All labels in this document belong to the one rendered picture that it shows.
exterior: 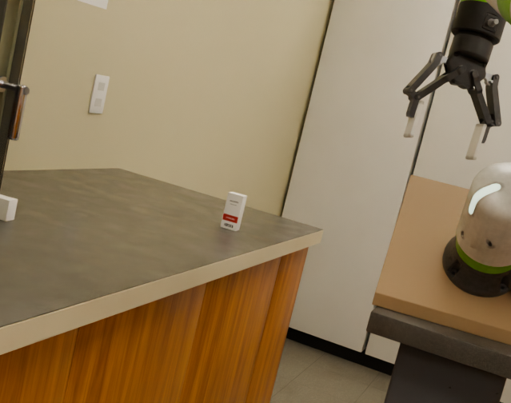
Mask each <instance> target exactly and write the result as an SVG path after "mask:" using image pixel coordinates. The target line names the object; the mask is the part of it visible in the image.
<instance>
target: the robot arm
mask: <svg viewBox="0 0 511 403"><path fill-rule="evenodd" d="M506 22H508V23H509V24H510V25H511V0H460V3H459V6H458V8H457V13H456V16H455V19H454V21H453V26H452V29H451V32H452V33H453V35H454V37H453V41H452V44H451V47H450V49H449V55H448V57H446V56H444V55H443V53H442V52H436V53H432V54H431V56H430V59H429V61H428V63H427V64H426V65H425V66H424V67H423V69H422V70H421V71H420V72H419V73H418V74H417V75H416V76H415V77H414V78H413V79H412V81H411V82H410V83H409V84H408V85H407V86H406V87H405V88H404V89H403V94H406V95H407V96H408V99H409V106H408V109H407V111H406V117H408V118H409V120H408V122H407V126H406V128H405V132H404V135H403V136H404V137H405V138H413V136H414V133H415V130H416V128H417V124H418V120H419V117H420V115H421V111H422V108H423V105H424V101H420V100H421V99H423V98H424V97H425V96H427V95H428V94H430V93H432V92H433V91H435V90H436V89H437V88H439V87H440V86H442V85H444V84H445V83H447V82H449V84H450V85H453V86H458V87H459V88H461V89H463V90H466V89H467V91H468V93H469V94H470V96H471V98H472V101H473V105H474V108H475V110H476V113H477V117H478V120H479V122H480V124H476V125H475V129H474V131H473V136H472V138H471V141H470V144H469V148H468V151H467V154H466V156H465V159H467V160H476V159H477V155H478V152H479V149H480V147H481V143H485V141H486V138H487V136H488V133H489V129H490V128H491V127H493V126H501V110H500V102H499V94H498V82H499V79H500V76H499V75H498V74H487V73H486V71H485V68H486V66H487V64H488V62H489V58H490V55H491V53H492V50H493V46H495V45H496V44H498V43H499V42H500V40H501V36H502V33H503V30H504V28H505V24H506ZM442 63H444V67H445V72H444V73H443V74H442V75H440V76H439V77H437V78H436V79H435V80H433V81H432V82H431V83H429V84H428V85H426V86H424V87H422V88H421V89H419V90H418V91H417V92H416V91H415V90H416V89H417V88H418V87H419V86H420V85H421V84H422V83H423V82H424V80H426V79H427V77H428V76H430V75H431V73H432V72H434V70H435V69H436V68H437V67H438V66H440V65H441V64H442ZM483 79H484V80H485V81H484V83H485V93H486V101H487V105H486V103H485V99H484V96H483V93H482V91H483V89H482V86H481V81H482V80H483ZM442 263H443V267H444V271H445V273H446V275H447V277H448V278H449V279H450V281H451V282H452V283H453V284H454V285H455V286H456V287H458V288H459V289H461V290H463V291H465V292H466V293H469V294H472V295H474V296H478V297H498V296H501V295H503V294H505V293H508V292H509V291H510V290H511V162H502V163H497V164H492V165H490V166H487V167H485V168H484V169H482V170H481V171H480V172H479V173H478V174H477V175H476V176H475V178H474V179H473V182H472V184H471V186H470V189H469V192H468V195H467V198H466V200H465V204H464V207H463V210H462V213H461V217H460V220H459V222H458V225H457V231H456V236H454V237H453V238H452V239H451V240H450V241H449V242H448V243H447V245H446V247H445V250H444V253H443V258H442Z"/></svg>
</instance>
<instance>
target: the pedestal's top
mask: <svg viewBox="0 0 511 403"><path fill-rule="evenodd" d="M366 332H369V333H373V334H376V335H378V336H381V337H385V338H388V339H390V340H393V341H397V342H400V343H402V344H405V345H409V346H412V347H414V348H417V349H421V350H424V351H426V352H429V353H433V354H436V355H438V356H441V357H445V358H448V359H450V360H453V361H457V362H460V363H462V364H465V365H469V366H472V367H474V368H477V369H481V370H484V371H486V372H489V373H493V374H496V375H498V376H501V377H505V378H508V379H510V380H511V345H507V344H505V343H501V342H499V341H494V340H491V339H488V338H485V337H480V336H477V335H474V334H471V333H467V332H464V331H460V330H458V329H453V328H450V327H447V326H444V325H439V324H437V323H433V322H431V321H426V320H423V319H420V318H417V317H412V316H410V315H406V314H403V313H399V312H396V311H392V310H390V309H385V308H382V307H379V306H377V307H376V308H374V309H373V310H372V311H371V314H370V316H369V322H368V325H367V328H366Z"/></svg>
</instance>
